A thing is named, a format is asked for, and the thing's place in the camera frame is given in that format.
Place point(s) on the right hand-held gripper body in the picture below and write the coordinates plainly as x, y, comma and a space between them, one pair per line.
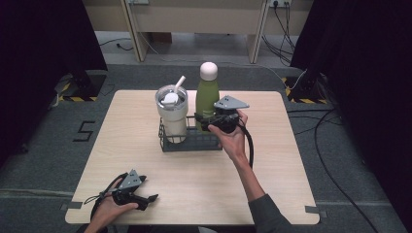
228, 116

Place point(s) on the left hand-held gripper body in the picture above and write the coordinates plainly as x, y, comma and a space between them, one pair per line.
129, 191

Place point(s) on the green bottle with white cap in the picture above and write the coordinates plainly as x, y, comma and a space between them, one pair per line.
206, 97

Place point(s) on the white tumbler with straw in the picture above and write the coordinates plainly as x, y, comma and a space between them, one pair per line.
173, 116

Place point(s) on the person's right hand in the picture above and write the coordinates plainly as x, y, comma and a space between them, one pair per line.
233, 144

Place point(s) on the person's left hand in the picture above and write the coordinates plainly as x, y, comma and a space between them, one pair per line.
108, 212

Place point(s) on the grey tape strip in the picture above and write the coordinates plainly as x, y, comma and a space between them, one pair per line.
73, 206
315, 210

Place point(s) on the stand base with hazard tape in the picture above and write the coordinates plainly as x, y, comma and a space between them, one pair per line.
306, 93
89, 85

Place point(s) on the beige background desk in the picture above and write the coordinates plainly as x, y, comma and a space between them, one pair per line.
197, 17

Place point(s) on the dark curtain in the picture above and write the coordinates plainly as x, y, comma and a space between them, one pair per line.
366, 81
39, 64

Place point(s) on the white wall socket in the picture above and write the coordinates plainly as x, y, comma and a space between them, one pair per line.
280, 2

